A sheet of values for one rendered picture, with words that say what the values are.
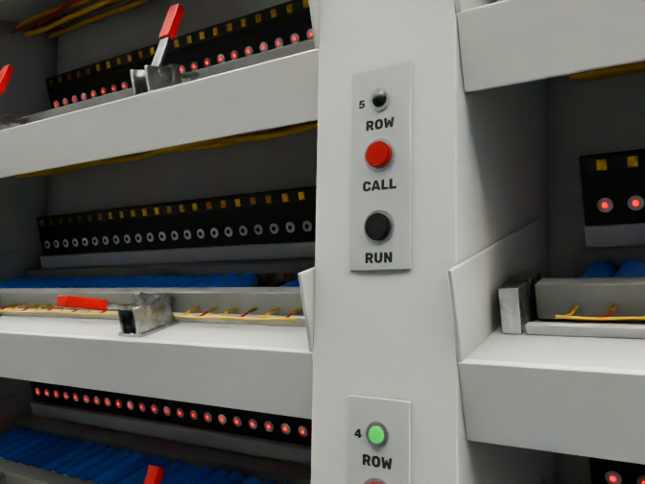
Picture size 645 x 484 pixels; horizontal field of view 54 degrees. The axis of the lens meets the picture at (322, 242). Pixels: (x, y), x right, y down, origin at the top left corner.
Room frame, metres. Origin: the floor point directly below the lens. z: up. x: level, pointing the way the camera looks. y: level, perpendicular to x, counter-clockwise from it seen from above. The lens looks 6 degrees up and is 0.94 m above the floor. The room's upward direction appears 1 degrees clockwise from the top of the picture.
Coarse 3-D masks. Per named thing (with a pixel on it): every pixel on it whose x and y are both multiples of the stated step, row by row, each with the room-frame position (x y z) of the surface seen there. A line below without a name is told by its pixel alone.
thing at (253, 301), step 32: (0, 288) 0.71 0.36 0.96; (32, 288) 0.67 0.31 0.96; (64, 288) 0.64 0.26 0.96; (96, 288) 0.61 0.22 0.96; (128, 288) 0.58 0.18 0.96; (160, 288) 0.56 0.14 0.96; (192, 288) 0.54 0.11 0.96; (224, 288) 0.52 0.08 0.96; (256, 288) 0.50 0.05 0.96; (288, 288) 0.48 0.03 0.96; (256, 320) 0.46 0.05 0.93; (288, 320) 0.45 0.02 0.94
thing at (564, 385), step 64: (640, 192) 0.45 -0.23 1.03; (512, 256) 0.41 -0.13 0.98; (576, 256) 0.46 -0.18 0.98; (640, 256) 0.43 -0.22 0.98; (512, 320) 0.37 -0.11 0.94; (576, 320) 0.38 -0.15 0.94; (640, 320) 0.34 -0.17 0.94; (512, 384) 0.33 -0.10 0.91; (576, 384) 0.31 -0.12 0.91; (640, 384) 0.29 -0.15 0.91; (576, 448) 0.32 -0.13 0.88; (640, 448) 0.30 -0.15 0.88
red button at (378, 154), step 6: (372, 144) 0.36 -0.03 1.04; (378, 144) 0.36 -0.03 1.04; (384, 144) 0.36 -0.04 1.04; (372, 150) 0.36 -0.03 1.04; (378, 150) 0.36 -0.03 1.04; (384, 150) 0.36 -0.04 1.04; (390, 150) 0.36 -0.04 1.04; (366, 156) 0.37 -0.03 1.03; (372, 156) 0.36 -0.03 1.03; (378, 156) 0.36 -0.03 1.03; (384, 156) 0.36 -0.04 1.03; (390, 156) 0.36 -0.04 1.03; (372, 162) 0.36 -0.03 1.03; (378, 162) 0.36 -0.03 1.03; (384, 162) 0.36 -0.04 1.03
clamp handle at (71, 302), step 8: (64, 296) 0.45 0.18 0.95; (72, 296) 0.45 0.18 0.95; (136, 296) 0.50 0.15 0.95; (64, 304) 0.45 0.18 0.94; (72, 304) 0.45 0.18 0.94; (80, 304) 0.46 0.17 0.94; (88, 304) 0.46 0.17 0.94; (96, 304) 0.47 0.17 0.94; (104, 304) 0.47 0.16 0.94; (112, 304) 0.48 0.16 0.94; (120, 304) 0.49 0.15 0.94; (136, 304) 0.51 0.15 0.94
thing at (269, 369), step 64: (0, 256) 0.84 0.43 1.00; (64, 256) 0.83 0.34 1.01; (128, 256) 0.76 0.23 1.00; (192, 256) 0.70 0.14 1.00; (256, 256) 0.65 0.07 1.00; (0, 320) 0.65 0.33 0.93; (64, 320) 0.60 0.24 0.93; (64, 384) 0.55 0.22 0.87; (128, 384) 0.50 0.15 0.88; (192, 384) 0.46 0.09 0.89; (256, 384) 0.43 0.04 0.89
